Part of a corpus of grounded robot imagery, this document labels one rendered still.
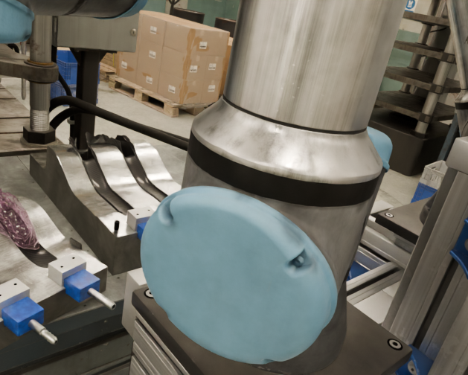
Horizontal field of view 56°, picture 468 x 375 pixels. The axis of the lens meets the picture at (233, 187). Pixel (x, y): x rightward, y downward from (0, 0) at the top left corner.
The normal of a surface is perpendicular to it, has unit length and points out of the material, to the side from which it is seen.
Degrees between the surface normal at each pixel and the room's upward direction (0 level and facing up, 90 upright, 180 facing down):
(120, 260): 90
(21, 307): 0
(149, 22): 86
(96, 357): 90
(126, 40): 90
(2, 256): 23
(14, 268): 0
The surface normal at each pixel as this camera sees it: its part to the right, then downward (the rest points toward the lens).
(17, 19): 0.90, 0.34
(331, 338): 0.64, 0.14
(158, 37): -0.64, 0.08
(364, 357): 0.19, -0.90
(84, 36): 0.63, 0.42
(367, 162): 0.65, -0.33
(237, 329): -0.43, 0.41
